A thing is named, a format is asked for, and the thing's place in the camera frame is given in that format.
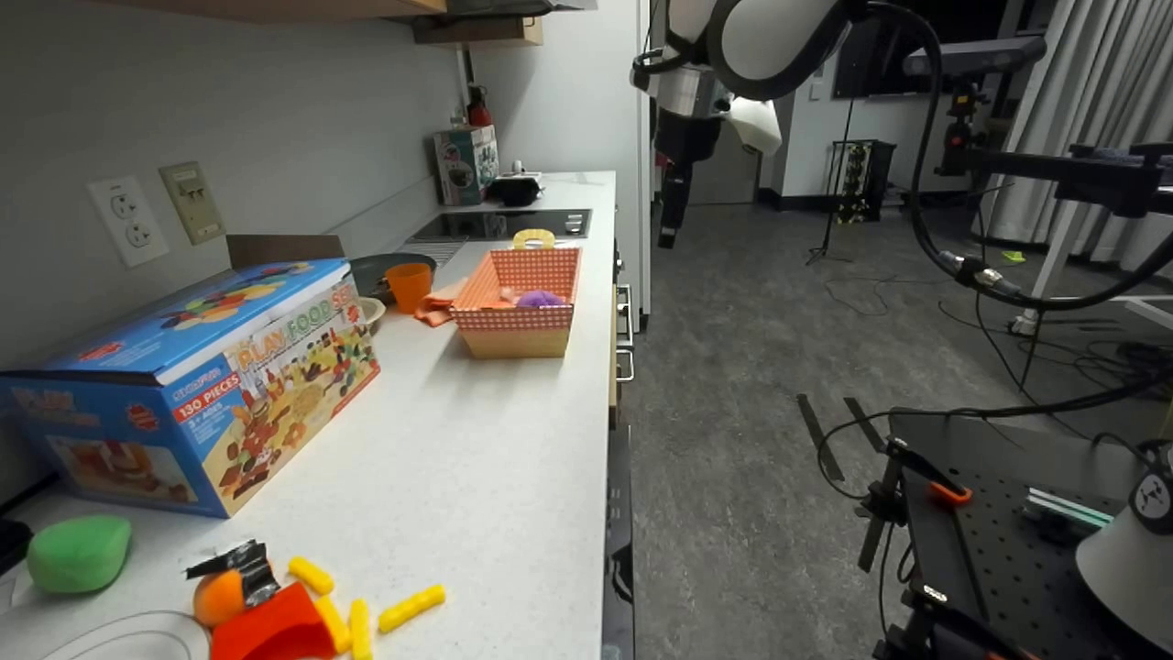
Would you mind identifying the black round device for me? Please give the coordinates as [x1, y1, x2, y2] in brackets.
[1127, 441, 1173, 540]

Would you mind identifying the small white plate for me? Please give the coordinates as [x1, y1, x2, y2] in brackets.
[39, 608, 213, 660]

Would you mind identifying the orange toy ball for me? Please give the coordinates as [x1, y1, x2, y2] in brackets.
[192, 567, 251, 631]

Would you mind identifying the red toy fries holder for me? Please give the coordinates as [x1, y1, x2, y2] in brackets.
[207, 580, 343, 660]

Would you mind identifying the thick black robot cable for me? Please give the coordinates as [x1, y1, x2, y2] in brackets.
[798, 0, 1173, 424]

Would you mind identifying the black steel dishwasher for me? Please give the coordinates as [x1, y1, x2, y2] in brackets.
[600, 453, 637, 660]

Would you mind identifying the red checkered woven basket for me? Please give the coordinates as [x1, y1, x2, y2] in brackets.
[447, 246, 587, 361]

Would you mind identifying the small toy food piece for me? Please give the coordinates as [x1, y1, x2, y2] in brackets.
[416, 290, 461, 328]

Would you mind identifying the green tube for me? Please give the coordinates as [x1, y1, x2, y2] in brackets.
[1022, 482, 1118, 530]

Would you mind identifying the black round pan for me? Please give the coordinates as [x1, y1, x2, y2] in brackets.
[347, 249, 440, 304]

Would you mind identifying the black tripod clamp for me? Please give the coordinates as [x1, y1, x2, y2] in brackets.
[794, 392, 984, 660]

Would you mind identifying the blue toy food box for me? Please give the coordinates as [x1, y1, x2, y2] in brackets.
[0, 251, 385, 519]

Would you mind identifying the yellow toy fry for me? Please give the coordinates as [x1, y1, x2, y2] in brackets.
[313, 591, 357, 652]
[281, 552, 339, 602]
[343, 595, 383, 660]
[374, 584, 452, 639]

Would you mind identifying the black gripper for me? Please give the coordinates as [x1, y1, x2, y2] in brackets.
[651, 108, 727, 251]

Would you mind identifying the black wire rack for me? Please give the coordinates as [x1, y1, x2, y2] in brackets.
[830, 135, 893, 228]

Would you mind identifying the black pouch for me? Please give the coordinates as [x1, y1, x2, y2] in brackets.
[480, 177, 546, 209]

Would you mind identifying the grey curtain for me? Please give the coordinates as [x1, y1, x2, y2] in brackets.
[974, 0, 1173, 290]

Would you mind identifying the white cone object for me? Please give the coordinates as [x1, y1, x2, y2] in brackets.
[1074, 503, 1173, 655]

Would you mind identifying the black breadboard table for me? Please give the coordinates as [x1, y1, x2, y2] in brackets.
[883, 403, 1173, 660]

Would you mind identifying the black toy piece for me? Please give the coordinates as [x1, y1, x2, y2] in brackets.
[182, 536, 281, 606]

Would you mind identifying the grey horizontal bar device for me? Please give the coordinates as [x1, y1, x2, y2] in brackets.
[902, 34, 1053, 88]

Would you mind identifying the red bottle with hose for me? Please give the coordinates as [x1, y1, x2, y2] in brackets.
[460, 45, 499, 132]

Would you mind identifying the wooden upper cabinet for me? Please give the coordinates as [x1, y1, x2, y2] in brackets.
[115, 0, 452, 23]

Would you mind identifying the white wall outlet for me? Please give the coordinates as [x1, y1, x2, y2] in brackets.
[86, 172, 171, 272]

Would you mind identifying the white bowl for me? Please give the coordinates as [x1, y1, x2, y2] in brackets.
[357, 294, 394, 339]

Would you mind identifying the patterned carton box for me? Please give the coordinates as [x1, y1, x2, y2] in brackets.
[427, 124, 503, 209]

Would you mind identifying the black cooktop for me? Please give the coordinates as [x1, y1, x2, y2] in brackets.
[406, 204, 593, 246]

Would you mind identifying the beige switch plate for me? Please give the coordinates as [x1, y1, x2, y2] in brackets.
[159, 157, 230, 249]

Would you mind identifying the dark range hood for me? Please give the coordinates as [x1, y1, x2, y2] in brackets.
[406, 0, 600, 47]

